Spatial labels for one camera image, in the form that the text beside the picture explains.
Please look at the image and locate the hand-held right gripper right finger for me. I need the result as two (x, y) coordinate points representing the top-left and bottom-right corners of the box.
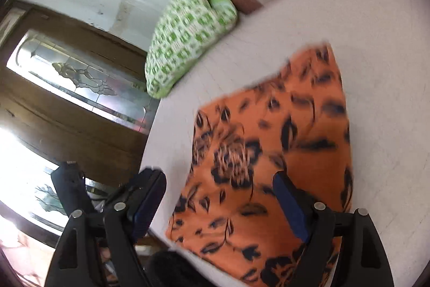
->
(273, 171), (395, 287)

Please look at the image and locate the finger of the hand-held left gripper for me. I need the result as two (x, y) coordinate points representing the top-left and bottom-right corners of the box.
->
(50, 162), (96, 217)

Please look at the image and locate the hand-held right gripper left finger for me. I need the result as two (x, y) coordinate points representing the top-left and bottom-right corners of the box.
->
(44, 167), (167, 287)

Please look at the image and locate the orange floral cloth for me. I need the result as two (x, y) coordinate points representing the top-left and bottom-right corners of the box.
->
(165, 43), (355, 287)

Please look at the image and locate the green patterned pillow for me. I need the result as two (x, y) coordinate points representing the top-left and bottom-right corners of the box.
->
(144, 0), (239, 98)

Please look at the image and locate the white bed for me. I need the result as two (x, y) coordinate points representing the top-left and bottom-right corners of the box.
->
(134, 0), (430, 287)

